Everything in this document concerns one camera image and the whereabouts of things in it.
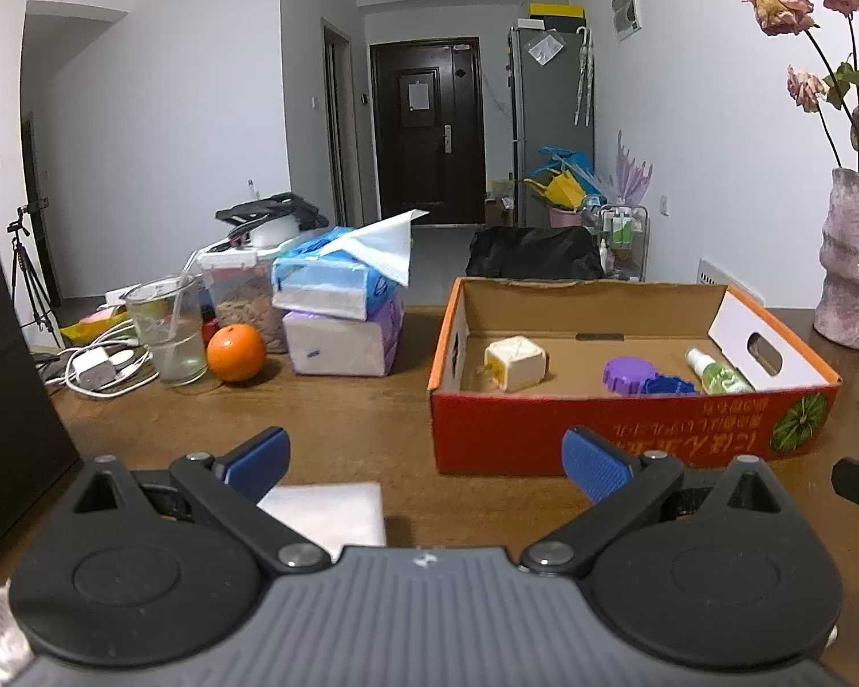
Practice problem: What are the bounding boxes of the white cable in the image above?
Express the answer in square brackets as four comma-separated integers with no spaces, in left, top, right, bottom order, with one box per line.
[43,318,162,398]

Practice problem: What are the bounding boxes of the red cardboard box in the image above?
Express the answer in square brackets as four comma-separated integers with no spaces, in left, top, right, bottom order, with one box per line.
[429,277,842,477]

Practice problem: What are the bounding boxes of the orange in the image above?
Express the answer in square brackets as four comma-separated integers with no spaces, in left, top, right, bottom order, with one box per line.
[207,324,267,382]

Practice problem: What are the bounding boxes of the mottled purple ceramic vase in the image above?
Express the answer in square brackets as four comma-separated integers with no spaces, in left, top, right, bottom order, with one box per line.
[814,168,859,350]

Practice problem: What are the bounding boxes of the translucent white plastic box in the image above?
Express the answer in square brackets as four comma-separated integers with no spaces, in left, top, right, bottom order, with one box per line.
[258,483,389,563]

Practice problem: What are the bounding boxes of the bunch of dried roses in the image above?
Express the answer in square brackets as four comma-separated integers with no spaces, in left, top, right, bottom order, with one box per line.
[743,0,859,180]

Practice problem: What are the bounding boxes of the blue bag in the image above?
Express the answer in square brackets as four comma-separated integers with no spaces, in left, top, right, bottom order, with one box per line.
[537,147,606,194]

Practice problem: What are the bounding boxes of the white charger adapter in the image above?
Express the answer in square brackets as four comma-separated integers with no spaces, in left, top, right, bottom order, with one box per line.
[73,352,119,391]

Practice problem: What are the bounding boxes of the black plastic gadget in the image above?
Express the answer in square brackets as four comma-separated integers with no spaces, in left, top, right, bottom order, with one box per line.
[216,193,330,237]

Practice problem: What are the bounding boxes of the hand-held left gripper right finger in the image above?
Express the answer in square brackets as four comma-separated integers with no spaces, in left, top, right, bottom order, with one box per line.
[519,427,789,577]

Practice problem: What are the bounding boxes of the black camera tripod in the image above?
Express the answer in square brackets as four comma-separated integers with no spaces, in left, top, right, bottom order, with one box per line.
[7,204,62,345]

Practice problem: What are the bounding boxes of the clear drinking glass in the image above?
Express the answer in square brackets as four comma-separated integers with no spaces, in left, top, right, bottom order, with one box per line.
[124,274,208,388]

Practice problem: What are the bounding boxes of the yellow packet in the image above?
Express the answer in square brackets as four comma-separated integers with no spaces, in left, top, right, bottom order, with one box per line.
[61,307,130,345]

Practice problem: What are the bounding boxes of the white charger plug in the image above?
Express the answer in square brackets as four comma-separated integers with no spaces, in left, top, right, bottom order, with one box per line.
[484,336,549,393]

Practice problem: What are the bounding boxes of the purple ridged cap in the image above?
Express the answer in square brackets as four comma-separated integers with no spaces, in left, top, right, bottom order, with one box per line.
[602,356,661,396]

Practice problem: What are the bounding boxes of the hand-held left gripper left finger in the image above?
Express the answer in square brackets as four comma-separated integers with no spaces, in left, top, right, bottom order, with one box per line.
[72,427,330,577]

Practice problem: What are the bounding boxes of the blue tissue pack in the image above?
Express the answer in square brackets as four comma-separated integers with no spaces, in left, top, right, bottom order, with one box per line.
[272,210,431,323]

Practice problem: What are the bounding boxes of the brown cardboard carton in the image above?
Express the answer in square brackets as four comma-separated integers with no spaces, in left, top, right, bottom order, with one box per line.
[485,177,517,226]

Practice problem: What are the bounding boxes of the yellow bag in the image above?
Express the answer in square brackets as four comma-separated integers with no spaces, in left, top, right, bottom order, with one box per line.
[526,172,586,210]

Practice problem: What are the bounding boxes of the white folded umbrella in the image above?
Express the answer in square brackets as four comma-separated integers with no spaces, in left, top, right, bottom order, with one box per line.
[574,26,594,126]

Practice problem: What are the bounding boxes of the black paper bag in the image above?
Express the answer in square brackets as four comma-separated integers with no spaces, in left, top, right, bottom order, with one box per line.
[0,116,83,574]

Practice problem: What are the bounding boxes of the wire cart with bottles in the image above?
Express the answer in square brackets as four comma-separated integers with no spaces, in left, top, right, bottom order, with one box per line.
[597,204,649,280]

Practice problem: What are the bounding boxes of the dark brown entrance door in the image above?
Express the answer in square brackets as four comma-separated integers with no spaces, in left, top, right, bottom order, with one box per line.
[369,35,489,226]

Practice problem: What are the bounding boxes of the blue ridged cap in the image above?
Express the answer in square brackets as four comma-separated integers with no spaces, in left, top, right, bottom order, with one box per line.
[643,372,699,397]

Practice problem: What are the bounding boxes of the clear food container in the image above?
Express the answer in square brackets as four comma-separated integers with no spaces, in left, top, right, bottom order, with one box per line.
[199,247,291,354]

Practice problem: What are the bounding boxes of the grey interior door frame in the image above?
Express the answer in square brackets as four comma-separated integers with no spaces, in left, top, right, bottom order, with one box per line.
[322,18,366,226]

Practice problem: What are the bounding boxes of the white and purple tissue pack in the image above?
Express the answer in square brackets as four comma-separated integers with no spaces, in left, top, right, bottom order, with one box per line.
[284,293,405,377]

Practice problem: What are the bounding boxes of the white round object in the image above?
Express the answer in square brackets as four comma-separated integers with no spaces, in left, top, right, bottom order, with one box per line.
[247,222,305,250]

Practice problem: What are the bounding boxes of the white wall panel box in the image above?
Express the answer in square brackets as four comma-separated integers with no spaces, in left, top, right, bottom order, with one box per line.
[612,0,644,40]

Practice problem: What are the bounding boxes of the grey refrigerator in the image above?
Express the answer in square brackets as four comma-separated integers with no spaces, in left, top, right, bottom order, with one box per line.
[510,23,597,226]

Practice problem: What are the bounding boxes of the purple decorative feathers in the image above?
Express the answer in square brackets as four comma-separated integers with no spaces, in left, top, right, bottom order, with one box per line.
[605,130,656,208]

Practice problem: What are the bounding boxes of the green spray bottle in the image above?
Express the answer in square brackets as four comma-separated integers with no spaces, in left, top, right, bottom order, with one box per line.
[685,348,756,396]

